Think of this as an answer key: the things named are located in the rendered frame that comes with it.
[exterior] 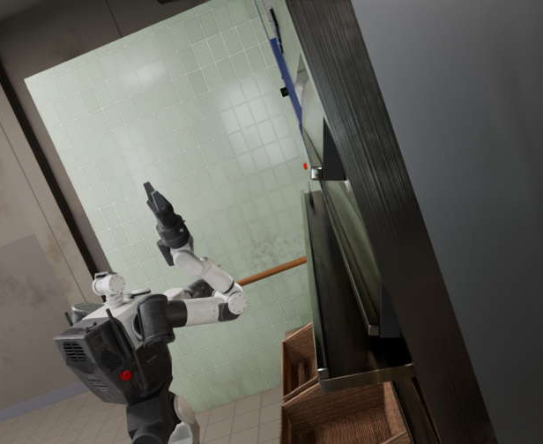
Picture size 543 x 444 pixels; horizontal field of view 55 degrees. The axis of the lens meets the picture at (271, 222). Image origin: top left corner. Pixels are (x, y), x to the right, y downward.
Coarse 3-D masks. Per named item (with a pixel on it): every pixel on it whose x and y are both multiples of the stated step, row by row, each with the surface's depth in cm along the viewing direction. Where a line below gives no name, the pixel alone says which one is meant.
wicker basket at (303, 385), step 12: (300, 336) 269; (312, 336) 269; (288, 348) 270; (300, 348) 270; (312, 348) 270; (288, 360) 266; (300, 360) 271; (288, 372) 253; (300, 372) 263; (312, 372) 259; (288, 384) 241; (300, 384) 252; (312, 384) 216; (288, 396) 217
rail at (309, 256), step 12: (312, 252) 148; (312, 264) 136; (312, 276) 127; (312, 288) 119; (312, 300) 112; (312, 312) 106; (312, 324) 100; (324, 336) 97; (324, 348) 89; (324, 360) 85; (324, 372) 83
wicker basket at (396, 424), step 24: (384, 384) 204; (288, 408) 211; (312, 408) 211; (336, 408) 211; (360, 408) 210; (384, 408) 208; (288, 432) 206; (312, 432) 212; (336, 432) 206; (360, 432) 201
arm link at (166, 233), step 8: (152, 200) 165; (152, 208) 160; (168, 208) 157; (160, 216) 158; (168, 216) 160; (176, 216) 165; (160, 224) 162; (168, 224) 161; (176, 224) 164; (184, 224) 167; (160, 232) 163; (168, 232) 163; (176, 232) 164; (184, 232) 166; (168, 240) 165
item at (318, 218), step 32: (320, 192) 250; (320, 224) 187; (320, 256) 148; (320, 288) 124; (352, 288) 119; (352, 320) 102; (352, 352) 90; (384, 352) 87; (320, 384) 84; (352, 384) 83
